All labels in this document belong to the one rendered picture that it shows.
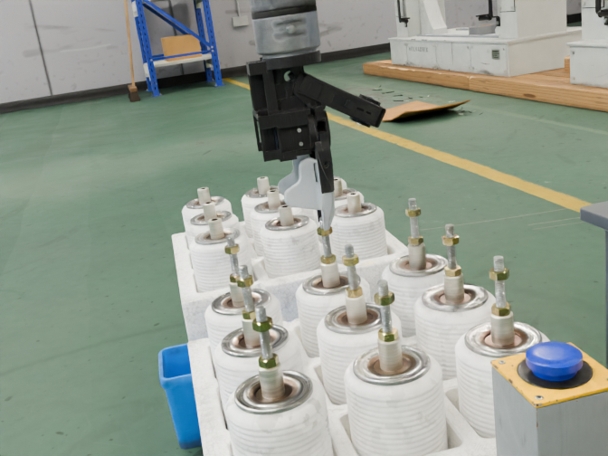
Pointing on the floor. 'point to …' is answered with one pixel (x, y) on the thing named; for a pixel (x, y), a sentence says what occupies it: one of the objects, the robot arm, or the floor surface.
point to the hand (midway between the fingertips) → (327, 214)
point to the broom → (130, 62)
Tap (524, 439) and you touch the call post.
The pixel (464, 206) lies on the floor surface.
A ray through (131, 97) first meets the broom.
